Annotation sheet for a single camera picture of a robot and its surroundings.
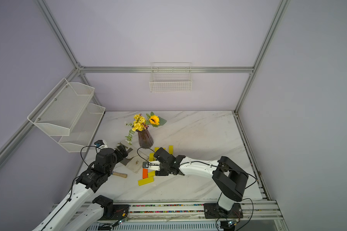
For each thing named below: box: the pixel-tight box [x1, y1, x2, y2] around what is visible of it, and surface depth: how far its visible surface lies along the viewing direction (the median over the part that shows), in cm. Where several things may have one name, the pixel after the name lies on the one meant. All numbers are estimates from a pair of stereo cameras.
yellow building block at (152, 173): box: [148, 170, 156, 178], surface depth 87 cm
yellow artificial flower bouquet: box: [124, 111, 168, 145], surface depth 82 cm
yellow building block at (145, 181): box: [137, 176, 155, 187], surface depth 86 cm
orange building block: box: [142, 168, 148, 180], surface depth 88 cm
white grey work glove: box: [125, 146, 150, 174], surface depth 92 cm
